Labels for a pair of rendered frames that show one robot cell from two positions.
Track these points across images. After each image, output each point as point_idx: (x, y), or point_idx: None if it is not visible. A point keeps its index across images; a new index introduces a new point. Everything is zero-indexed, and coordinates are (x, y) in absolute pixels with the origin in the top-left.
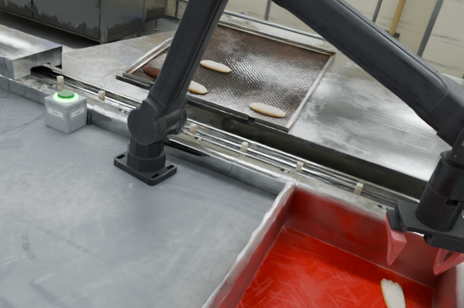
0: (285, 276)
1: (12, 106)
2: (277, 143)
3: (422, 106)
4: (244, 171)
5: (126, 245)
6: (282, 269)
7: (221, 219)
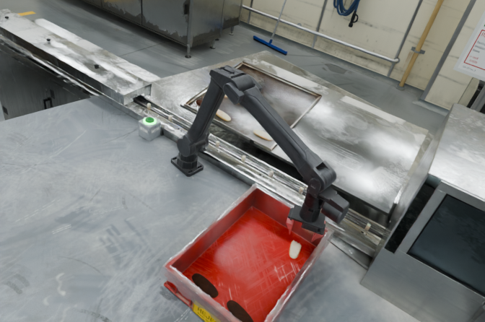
0: (242, 232)
1: (122, 121)
2: (268, 155)
3: (297, 165)
4: (238, 173)
5: (169, 207)
6: (242, 229)
7: (219, 198)
